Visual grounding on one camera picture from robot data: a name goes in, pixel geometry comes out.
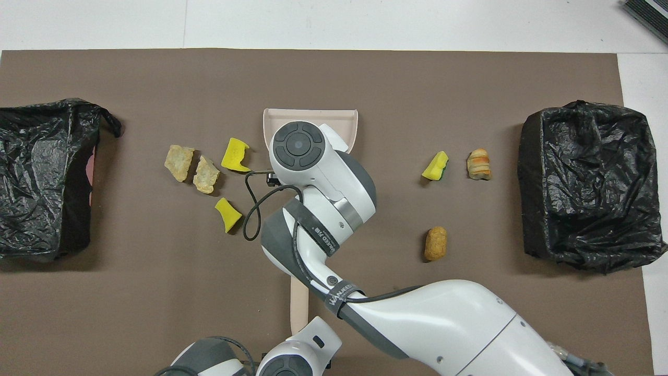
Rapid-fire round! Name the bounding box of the yellow sponge piece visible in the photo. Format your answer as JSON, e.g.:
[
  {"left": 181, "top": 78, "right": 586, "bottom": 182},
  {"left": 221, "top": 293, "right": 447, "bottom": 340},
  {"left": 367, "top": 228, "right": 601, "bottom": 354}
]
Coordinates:
[
  {"left": 214, "top": 197, "right": 243, "bottom": 233},
  {"left": 221, "top": 137, "right": 252, "bottom": 173}
]

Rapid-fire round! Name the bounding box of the beige sponge chunk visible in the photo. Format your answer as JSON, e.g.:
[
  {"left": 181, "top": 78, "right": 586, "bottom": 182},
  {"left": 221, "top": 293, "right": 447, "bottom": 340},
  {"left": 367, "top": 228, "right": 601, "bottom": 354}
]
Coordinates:
[
  {"left": 193, "top": 156, "right": 221, "bottom": 195},
  {"left": 164, "top": 145, "right": 195, "bottom": 183}
]

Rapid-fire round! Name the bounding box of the beige plastic dustpan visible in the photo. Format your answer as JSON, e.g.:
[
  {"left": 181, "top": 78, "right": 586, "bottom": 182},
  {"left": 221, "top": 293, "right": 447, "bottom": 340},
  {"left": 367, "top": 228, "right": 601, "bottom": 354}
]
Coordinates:
[{"left": 263, "top": 108, "right": 359, "bottom": 157}]

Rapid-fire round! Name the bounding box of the beige hand brush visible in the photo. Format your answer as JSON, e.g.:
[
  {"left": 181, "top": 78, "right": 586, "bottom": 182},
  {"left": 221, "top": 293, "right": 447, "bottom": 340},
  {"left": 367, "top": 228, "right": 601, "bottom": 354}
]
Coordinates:
[{"left": 289, "top": 276, "right": 310, "bottom": 335}]

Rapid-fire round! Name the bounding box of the orange peanut-shaped sponge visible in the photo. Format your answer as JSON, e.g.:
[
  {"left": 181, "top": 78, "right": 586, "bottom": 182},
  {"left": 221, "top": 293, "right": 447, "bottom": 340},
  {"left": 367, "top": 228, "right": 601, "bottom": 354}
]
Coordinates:
[{"left": 424, "top": 226, "right": 448, "bottom": 262}]

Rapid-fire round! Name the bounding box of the orange striped foam piece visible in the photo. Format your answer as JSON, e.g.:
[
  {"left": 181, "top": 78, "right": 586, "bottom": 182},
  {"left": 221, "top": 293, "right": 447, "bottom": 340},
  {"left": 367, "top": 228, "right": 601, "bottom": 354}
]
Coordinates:
[{"left": 467, "top": 148, "right": 492, "bottom": 181}]

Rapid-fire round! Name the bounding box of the pink waste bin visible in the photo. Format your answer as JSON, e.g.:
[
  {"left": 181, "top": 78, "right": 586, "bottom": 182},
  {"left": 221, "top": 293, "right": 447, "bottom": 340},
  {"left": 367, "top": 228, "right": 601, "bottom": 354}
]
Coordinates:
[{"left": 85, "top": 145, "right": 98, "bottom": 207}]

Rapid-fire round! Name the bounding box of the black trash bag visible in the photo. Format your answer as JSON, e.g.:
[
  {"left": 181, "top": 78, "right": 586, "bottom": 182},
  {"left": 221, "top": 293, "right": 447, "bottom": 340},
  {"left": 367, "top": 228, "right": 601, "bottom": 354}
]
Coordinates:
[
  {"left": 518, "top": 100, "right": 668, "bottom": 275},
  {"left": 0, "top": 98, "right": 123, "bottom": 262}
]

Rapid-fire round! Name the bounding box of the yellow green sponge wedge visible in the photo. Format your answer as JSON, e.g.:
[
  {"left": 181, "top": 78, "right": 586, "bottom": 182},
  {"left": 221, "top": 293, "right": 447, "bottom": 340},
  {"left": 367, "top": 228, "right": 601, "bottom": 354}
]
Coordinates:
[{"left": 422, "top": 151, "right": 449, "bottom": 182}]

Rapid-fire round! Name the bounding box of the brown table mat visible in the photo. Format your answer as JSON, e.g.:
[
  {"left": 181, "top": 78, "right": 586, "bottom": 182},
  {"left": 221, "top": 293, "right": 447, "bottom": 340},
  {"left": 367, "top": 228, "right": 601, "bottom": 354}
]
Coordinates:
[{"left": 0, "top": 49, "right": 654, "bottom": 376}]

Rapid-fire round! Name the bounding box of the dark ribbed panel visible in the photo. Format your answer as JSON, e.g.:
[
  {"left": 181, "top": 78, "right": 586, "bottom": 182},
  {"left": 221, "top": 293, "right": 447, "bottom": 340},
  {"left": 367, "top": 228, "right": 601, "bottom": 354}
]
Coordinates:
[{"left": 620, "top": 0, "right": 668, "bottom": 45}]

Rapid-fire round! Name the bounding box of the black velcro cable strap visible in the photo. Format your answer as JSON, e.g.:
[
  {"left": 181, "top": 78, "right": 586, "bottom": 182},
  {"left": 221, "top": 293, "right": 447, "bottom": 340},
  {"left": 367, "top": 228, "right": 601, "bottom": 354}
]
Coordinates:
[
  {"left": 324, "top": 282, "right": 366, "bottom": 320},
  {"left": 284, "top": 198, "right": 340, "bottom": 256}
]

